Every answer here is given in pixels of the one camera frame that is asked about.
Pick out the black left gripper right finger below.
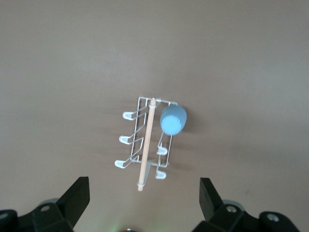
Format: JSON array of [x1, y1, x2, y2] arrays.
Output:
[[193, 177, 261, 232]]

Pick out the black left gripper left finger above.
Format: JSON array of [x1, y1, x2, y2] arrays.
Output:
[[19, 176, 91, 232]]

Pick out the white wire cup holder rack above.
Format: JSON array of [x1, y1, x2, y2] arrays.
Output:
[[113, 96, 181, 192]]

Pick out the blue plastic cup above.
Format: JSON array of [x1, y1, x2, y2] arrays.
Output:
[[159, 104, 188, 137]]

